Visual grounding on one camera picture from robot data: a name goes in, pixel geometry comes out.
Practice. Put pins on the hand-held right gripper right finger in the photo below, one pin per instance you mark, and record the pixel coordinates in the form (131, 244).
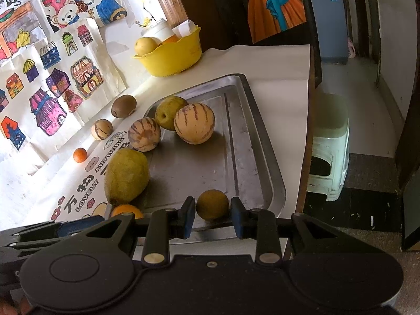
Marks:
(238, 218)

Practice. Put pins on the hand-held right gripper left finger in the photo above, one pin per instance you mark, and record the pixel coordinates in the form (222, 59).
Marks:
(188, 218)

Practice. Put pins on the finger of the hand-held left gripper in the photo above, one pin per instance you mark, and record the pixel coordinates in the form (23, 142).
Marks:
(32, 243)
(75, 228)

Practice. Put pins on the small round brown fruit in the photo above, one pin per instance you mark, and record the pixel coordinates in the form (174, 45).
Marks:
(212, 205)

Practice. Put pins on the metal tray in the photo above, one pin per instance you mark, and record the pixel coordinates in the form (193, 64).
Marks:
(203, 170)

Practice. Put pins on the orange mandarin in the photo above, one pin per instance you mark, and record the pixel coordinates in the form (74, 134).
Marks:
(80, 155)
(126, 210)

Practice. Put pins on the large green-brown mango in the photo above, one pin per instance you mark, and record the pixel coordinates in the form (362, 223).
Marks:
(126, 176)

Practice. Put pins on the medium striped pepino melon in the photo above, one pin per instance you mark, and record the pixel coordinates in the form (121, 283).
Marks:
(144, 134)

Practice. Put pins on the large striped pepino melon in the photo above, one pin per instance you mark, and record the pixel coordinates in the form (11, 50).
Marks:
(194, 123)

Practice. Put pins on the small striped pepino melon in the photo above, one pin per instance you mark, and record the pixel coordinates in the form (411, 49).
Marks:
(102, 129)

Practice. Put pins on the green pear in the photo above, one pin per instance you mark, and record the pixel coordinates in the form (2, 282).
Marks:
(167, 111)

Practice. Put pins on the brown kiwi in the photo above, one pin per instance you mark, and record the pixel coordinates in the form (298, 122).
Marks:
(123, 106)

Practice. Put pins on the person's left hand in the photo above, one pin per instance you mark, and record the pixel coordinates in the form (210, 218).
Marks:
(25, 306)

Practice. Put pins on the white plastic stool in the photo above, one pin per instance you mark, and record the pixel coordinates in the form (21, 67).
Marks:
(331, 137)

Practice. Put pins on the houses drawing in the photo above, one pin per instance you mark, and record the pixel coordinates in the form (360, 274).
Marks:
(49, 88)

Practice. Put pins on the yellow plastic bowl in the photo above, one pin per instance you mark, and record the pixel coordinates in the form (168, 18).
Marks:
(174, 59)

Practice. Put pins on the white paper carton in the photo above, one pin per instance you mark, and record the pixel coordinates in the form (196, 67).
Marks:
(183, 28)

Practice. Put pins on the white jar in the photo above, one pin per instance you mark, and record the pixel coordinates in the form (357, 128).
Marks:
(162, 29)

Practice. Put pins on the small pink white object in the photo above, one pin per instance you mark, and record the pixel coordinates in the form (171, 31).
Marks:
(351, 47)

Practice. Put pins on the dark wooden door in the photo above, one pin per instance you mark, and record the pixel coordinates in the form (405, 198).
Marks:
(223, 6)

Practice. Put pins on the colourful figure drawing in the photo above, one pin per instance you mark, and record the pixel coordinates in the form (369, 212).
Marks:
(16, 23)

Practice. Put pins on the orange dress lady poster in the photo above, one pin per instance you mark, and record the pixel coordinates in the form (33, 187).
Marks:
(275, 6)

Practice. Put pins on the grey refrigerator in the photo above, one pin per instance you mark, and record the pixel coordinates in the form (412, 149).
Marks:
(329, 23)

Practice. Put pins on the dark doorway frame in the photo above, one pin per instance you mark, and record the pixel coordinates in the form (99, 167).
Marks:
(364, 23)

